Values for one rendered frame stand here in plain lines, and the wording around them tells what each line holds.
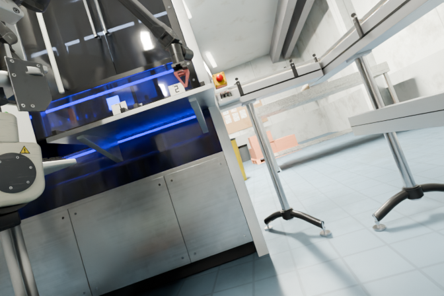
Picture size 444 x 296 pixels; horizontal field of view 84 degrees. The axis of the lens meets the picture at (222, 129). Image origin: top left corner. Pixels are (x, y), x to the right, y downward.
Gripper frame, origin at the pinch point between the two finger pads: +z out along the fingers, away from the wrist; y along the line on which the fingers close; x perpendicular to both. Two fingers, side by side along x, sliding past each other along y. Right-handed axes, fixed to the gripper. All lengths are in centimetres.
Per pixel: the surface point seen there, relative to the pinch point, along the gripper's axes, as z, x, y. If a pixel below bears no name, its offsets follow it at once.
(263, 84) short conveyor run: 0, -43, 40
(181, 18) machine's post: -48, -6, 26
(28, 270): 61, 94, 9
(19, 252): 51, 96, 8
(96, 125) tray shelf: 10.1, 37.3, -13.0
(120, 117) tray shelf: 9.7, 27.4, -12.8
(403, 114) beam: 41, -87, -2
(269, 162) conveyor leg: 46, -32, 45
